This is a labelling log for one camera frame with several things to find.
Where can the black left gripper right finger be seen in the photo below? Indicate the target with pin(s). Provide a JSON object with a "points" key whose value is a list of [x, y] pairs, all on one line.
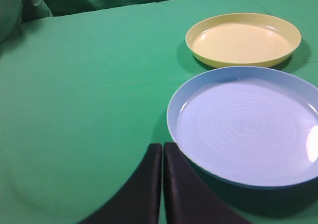
{"points": [[187, 199]]}

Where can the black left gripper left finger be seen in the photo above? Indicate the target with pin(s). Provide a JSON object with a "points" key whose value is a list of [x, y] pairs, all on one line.
{"points": [[138, 200]]}

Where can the blue plastic plate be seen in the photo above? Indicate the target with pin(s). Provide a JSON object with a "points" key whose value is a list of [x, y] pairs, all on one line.
{"points": [[250, 126]]}

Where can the yellow plastic plate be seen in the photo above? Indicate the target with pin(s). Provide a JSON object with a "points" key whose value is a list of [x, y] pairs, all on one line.
{"points": [[243, 39]]}

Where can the green table cloth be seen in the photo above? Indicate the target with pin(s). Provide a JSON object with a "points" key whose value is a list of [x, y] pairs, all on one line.
{"points": [[83, 95]]}

